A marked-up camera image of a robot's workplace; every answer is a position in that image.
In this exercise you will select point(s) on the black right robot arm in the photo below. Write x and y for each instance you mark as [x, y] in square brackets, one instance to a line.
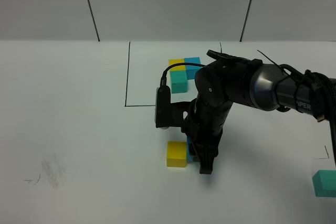
[229, 80]

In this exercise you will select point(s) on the blue template cube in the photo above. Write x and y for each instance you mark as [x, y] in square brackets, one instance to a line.
[191, 70]

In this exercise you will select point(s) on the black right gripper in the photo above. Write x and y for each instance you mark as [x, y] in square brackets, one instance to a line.
[204, 127]

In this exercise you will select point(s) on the green template cube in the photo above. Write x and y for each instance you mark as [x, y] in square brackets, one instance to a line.
[179, 82]

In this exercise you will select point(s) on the yellow template cube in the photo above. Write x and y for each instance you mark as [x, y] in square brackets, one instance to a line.
[177, 68]

